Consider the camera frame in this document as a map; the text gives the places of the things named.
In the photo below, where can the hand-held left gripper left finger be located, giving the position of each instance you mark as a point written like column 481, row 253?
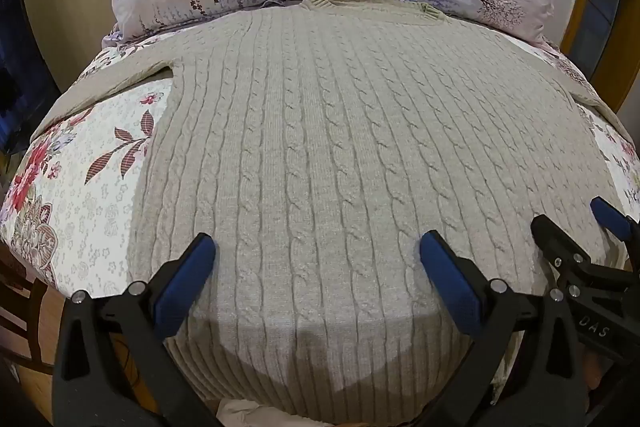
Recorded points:
column 192, row 267

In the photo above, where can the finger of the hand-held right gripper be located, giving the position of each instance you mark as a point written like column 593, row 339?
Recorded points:
column 552, row 239
column 612, row 219

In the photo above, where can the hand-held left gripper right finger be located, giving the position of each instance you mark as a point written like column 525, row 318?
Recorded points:
column 447, row 272

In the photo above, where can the floral bed sheet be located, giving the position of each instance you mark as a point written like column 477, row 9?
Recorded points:
column 85, row 207

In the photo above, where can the wooden chair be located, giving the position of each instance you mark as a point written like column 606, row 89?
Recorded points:
column 22, row 312

